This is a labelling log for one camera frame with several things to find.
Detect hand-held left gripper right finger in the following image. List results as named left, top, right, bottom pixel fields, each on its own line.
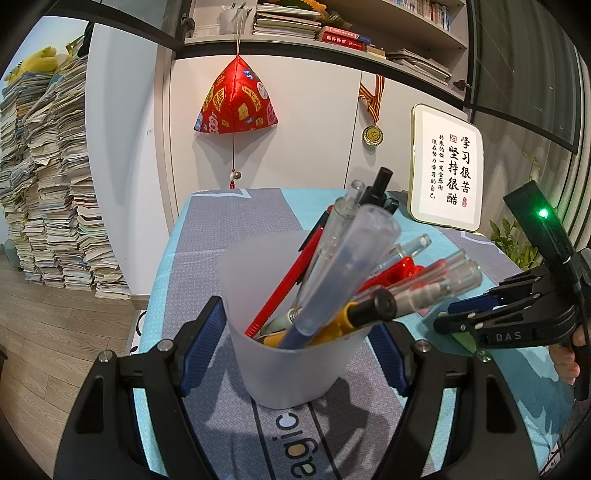
left=369, top=322, right=539, bottom=480

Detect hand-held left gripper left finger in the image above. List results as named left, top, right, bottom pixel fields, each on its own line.
left=53, top=296, right=225, bottom=480

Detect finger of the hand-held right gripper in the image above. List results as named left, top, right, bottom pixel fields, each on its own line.
left=448, top=270, right=552, bottom=315
left=433, top=295, right=555, bottom=335

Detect green highlighter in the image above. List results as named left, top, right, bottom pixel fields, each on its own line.
left=436, top=313, right=478, bottom=352

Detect clear pen with red refill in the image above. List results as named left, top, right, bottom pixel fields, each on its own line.
left=383, top=258, right=483, bottom=315

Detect yellow pen with black ends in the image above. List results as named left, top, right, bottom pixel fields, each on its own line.
left=263, top=288, right=398, bottom=348

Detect frosted plastic cup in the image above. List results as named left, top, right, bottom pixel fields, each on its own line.
left=217, top=229, right=384, bottom=409

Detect frosted blue pen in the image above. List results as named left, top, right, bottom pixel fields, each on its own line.
left=277, top=205, right=400, bottom=350

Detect slim dark red pen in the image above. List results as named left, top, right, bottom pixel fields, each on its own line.
left=245, top=208, right=334, bottom=339

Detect clear click pen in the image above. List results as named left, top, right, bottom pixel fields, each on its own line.
left=300, top=180, right=366, bottom=301

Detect person's right hand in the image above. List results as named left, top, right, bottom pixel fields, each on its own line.
left=549, top=318, right=591, bottom=384

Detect green leafy plant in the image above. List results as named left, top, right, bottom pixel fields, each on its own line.
left=489, top=157, right=550, bottom=271

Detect blue and grey table mat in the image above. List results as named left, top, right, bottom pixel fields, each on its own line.
left=131, top=187, right=575, bottom=480

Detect framed calligraphy sign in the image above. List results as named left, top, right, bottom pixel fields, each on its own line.
left=409, top=103, right=485, bottom=233

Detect glass cabinet door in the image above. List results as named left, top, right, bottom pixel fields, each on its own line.
left=464, top=0, right=583, bottom=155
left=0, top=13, right=192, bottom=93

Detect gold medal with striped ribbon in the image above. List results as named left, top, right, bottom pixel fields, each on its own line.
left=360, top=74, right=385, bottom=147

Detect stack of loose papers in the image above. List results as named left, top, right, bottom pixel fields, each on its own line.
left=385, top=47, right=452, bottom=84

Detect tall pile of worn books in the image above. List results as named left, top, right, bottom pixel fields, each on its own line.
left=0, top=55, right=132, bottom=301

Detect red pyramid hanging ornament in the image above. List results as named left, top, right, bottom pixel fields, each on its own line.
left=193, top=34, right=279, bottom=190

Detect row of colourful books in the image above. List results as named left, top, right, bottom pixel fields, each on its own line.
left=397, top=0, right=451, bottom=31

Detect stack of red books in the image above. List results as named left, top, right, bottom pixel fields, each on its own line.
left=316, top=26, right=370, bottom=49

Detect grey bookshelf cabinet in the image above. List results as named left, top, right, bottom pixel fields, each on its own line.
left=180, top=0, right=469, bottom=100

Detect pale pen holder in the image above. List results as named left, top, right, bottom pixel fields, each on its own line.
left=219, top=4, right=252, bottom=35

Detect yellow plush toy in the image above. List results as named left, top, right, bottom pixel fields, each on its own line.
left=6, top=45, right=58, bottom=84

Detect stack of magazines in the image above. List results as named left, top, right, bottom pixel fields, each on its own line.
left=253, top=4, right=324, bottom=40

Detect yellow green crochet flower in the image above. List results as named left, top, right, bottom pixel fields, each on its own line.
left=272, top=0, right=324, bottom=12

